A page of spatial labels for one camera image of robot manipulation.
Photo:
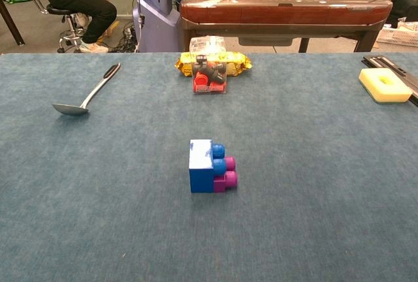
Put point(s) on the clear box red black toy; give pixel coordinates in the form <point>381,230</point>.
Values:
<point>209,83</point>

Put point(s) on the black round stool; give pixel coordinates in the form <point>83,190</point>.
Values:
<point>58,10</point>

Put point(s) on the brown mahjong table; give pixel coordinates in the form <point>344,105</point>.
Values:
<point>277,12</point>

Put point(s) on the yellow sponge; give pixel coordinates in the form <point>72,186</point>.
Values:
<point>369,81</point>

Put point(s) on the gold foil snack package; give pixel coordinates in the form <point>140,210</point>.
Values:
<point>240,63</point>

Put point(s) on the white plastic basket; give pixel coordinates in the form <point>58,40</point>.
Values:
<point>398,37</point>

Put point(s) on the blue building block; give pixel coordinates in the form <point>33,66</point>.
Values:
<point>200,177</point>

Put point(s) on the person in black clothes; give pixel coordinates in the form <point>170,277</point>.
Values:
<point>98,11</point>

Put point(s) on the purple building block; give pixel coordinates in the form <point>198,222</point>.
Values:
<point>229,181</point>

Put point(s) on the dark wooden table leg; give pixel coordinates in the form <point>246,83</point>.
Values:
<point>11,22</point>

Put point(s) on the blue-grey machine base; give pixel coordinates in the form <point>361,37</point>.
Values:
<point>156,27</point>

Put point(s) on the blue felt table cover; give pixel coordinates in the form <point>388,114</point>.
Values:
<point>209,223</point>

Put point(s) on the black bag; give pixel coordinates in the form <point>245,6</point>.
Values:
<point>405,9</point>

